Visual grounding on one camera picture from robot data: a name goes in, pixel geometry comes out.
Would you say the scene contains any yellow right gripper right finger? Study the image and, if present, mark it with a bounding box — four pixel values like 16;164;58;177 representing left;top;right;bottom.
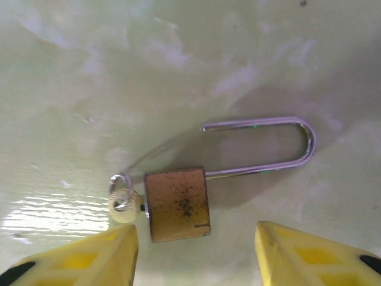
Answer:
254;220;381;286

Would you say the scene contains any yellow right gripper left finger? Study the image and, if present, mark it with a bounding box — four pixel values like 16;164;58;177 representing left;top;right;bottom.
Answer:
5;223;140;286

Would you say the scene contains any brass padlock with long shackle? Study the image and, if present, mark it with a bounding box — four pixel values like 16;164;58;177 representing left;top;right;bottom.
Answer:
143;115;317;244

